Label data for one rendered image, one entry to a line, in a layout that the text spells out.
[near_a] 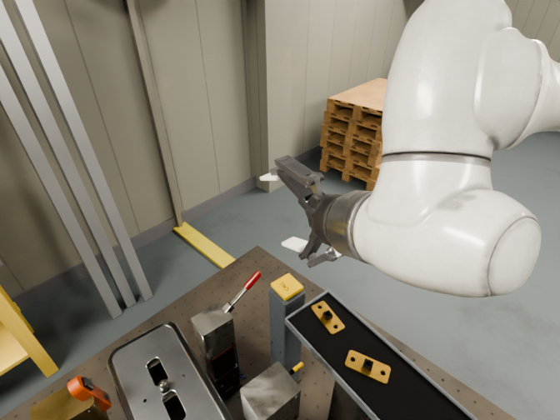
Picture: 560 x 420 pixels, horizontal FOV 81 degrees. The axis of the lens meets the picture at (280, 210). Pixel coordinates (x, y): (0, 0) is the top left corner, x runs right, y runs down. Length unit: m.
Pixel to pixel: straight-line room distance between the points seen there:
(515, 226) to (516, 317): 2.39
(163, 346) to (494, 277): 0.82
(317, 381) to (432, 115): 1.02
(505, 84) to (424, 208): 0.12
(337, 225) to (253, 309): 1.01
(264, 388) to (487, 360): 1.79
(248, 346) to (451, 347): 1.39
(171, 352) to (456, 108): 0.84
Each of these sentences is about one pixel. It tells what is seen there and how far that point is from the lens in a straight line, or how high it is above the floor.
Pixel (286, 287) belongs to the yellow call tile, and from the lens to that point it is 0.84.
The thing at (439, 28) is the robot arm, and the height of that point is 1.75.
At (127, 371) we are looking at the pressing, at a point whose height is 1.00.
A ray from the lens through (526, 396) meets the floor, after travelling 2.35.
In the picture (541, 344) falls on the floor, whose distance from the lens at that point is 2.62.
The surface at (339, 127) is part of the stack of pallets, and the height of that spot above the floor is 0.53.
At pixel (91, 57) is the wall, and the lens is 2.34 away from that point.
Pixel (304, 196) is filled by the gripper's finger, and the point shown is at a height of 1.51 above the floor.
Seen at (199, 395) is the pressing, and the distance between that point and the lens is 0.89.
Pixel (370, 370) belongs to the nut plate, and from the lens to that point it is 0.73.
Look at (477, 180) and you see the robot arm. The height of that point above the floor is 1.64.
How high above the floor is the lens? 1.79
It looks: 36 degrees down
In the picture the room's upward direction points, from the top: straight up
